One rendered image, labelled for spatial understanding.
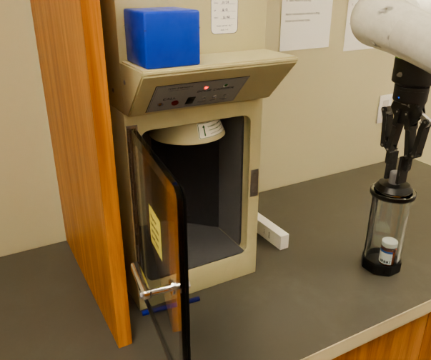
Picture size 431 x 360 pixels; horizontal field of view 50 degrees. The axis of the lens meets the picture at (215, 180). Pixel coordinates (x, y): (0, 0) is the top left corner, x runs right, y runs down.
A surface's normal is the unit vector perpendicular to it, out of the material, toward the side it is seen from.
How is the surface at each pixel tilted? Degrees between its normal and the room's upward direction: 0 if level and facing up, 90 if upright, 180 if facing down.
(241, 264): 90
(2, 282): 0
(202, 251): 0
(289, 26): 90
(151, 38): 90
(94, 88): 90
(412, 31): 68
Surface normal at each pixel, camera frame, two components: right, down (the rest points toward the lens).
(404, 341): 0.48, 0.36
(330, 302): 0.00, -0.91
